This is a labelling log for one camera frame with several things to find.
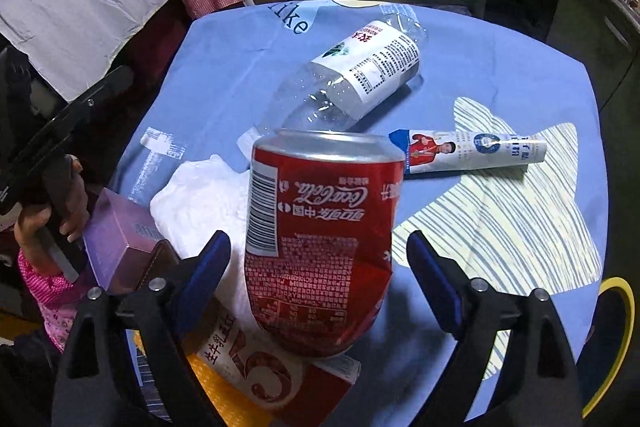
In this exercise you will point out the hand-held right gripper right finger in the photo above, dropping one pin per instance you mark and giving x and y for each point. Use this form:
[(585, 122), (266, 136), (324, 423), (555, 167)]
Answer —
[(435, 277)]

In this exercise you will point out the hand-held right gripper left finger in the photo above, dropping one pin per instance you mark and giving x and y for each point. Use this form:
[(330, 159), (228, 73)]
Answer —
[(207, 277)]

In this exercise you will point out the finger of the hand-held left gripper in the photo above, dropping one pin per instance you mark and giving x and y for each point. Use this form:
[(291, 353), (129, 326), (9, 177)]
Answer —
[(90, 103)]

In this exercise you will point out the white tissue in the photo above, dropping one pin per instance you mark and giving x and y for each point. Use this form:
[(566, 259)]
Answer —
[(200, 202)]

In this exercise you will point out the purple box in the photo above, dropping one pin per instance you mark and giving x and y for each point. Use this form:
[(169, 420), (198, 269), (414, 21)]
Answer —
[(115, 237)]

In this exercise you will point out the red soda can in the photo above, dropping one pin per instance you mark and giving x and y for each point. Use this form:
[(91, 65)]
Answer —
[(320, 232)]

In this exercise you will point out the red and white carton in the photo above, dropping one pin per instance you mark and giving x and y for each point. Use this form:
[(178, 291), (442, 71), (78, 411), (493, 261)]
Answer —
[(280, 387)]

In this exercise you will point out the person's left forearm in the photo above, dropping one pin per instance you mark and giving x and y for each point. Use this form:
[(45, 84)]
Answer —
[(55, 312)]

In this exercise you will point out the person's left hand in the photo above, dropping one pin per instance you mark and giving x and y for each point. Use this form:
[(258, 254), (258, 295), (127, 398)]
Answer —
[(79, 207)]

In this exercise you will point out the white and blue tube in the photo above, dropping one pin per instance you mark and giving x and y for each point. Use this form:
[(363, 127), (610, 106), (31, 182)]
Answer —
[(475, 152)]

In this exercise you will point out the blue printed tablecloth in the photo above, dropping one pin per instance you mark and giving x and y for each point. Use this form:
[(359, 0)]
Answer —
[(225, 72)]

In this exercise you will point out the clear plastic water bottle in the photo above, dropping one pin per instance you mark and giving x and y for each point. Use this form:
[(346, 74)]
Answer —
[(370, 67)]

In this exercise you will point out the dark green sink cabinet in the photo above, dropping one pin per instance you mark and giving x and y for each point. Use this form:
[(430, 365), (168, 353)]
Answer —
[(575, 22)]

